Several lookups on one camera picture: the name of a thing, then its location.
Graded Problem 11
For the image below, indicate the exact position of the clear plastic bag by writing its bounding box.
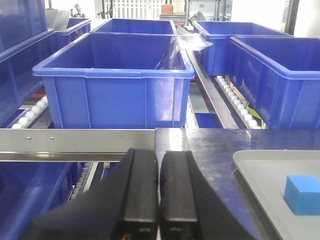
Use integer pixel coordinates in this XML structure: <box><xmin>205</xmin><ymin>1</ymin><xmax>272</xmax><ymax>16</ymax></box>
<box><xmin>154</xmin><ymin>26</ymin><xmax>214</xmax><ymax>70</ymax></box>

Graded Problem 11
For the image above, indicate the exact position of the white roller track left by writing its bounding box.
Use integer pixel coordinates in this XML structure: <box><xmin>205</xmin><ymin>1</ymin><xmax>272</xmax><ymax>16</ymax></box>
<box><xmin>215</xmin><ymin>75</ymin><xmax>262</xmax><ymax>129</ymax></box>

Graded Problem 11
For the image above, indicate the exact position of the blue bin front right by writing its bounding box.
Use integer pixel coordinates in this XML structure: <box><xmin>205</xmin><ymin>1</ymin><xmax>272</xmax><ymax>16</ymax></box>
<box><xmin>229</xmin><ymin>36</ymin><xmax>320</xmax><ymax>129</ymax></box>

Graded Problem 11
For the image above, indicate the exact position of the blue bin rear left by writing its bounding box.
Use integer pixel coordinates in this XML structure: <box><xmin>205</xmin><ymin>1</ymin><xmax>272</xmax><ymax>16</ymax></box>
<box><xmin>91</xmin><ymin>18</ymin><xmax>176</xmax><ymax>35</ymax></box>

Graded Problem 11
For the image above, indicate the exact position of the blue bin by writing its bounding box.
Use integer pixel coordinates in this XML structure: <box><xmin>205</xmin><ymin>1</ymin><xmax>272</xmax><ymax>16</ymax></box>
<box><xmin>33</xmin><ymin>32</ymin><xmax>195</xmax><ymax>129</ymax></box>
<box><xmin>0</xmin><ymin>0</ymin><xmax>91</xmax><ymax>125</ymax></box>
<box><xmin>0</xmin><ymin>162</ymin><xmax>84</xmax><ymax>240</ymax></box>
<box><xmin>229</xmin><ymin>36</ymin><xmax>320</xmax><ymax>129</ymax></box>
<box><xmin>91</xmin><ymin>18</ymin><xmax>176</xmax><ymax>35</ymax></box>
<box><xmin>192</xmin><ymin>21</ymin><xmax>292</xmax><ymax>76</ymax></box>

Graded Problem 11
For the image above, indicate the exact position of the blue bin far left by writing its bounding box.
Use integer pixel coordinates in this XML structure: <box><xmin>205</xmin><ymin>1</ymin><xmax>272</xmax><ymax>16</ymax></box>
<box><xmin>0</xmin><ymin>0</ymin><xmax>91</xmax><ymax>125</ymax></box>

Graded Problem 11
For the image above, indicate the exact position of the steel divider rail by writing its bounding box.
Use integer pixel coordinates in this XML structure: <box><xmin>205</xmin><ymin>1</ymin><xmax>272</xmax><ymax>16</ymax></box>
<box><xmin>186</xmin><ymin>50</ymin><xmax>239</xmax><ymax>129</ymax></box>

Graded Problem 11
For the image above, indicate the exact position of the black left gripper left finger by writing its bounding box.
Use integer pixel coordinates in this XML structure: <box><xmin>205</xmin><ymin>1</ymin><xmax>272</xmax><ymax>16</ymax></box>
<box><xmin>19</xmin><ymin>148</ymin><xmax>158</xmax><ymax>240</ymax></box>

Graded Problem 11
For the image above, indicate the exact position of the steel shelf front beam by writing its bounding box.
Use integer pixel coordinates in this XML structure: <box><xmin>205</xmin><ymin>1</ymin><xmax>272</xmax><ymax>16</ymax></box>
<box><xmin>0</xmin><ymin>129</ymin><xmax>156</xmax><ymax>162</ymax></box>

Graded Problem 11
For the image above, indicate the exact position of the blue bin lower left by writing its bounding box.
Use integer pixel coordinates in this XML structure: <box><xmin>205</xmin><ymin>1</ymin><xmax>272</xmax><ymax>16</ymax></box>
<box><xmin>0</xmin><ymin>162</ymin><xmax>84</xmax><ymax>240</ymax></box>

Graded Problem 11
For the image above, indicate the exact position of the grey metal tray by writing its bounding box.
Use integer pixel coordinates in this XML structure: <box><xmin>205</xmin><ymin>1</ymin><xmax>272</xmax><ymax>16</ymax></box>
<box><xmin>233</xmin><ymin>150</ymin><xmax>320</xmax><ymax>240</ymax></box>

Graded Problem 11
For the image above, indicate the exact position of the blue bin rear right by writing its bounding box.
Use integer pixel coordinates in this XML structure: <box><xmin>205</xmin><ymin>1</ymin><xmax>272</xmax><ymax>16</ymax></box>
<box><xmin>192</xmin><ymin>21</ymin><xmax>292</xmax><ymax>76</ymax></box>

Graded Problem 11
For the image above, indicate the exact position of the blue foam cube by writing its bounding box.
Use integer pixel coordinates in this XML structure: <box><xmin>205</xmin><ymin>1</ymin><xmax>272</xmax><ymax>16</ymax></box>
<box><xmin>284</xmin><ymin>175</ymin><xmax>320</xmax><ymax>216</ymax></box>

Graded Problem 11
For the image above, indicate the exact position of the blue bin front left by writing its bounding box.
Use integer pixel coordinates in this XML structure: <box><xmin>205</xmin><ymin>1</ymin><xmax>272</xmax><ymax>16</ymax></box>
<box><xmin>33</xmin><ymin>32</ymin><xmax>195</xmax><ymax>129</ymax></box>

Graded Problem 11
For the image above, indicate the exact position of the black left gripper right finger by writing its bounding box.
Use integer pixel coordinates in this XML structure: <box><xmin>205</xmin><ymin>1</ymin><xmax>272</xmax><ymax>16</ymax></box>
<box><xmin>160</xmin><ymin>151</ymin><xmax>254</xmax><ymax>240</ymax></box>

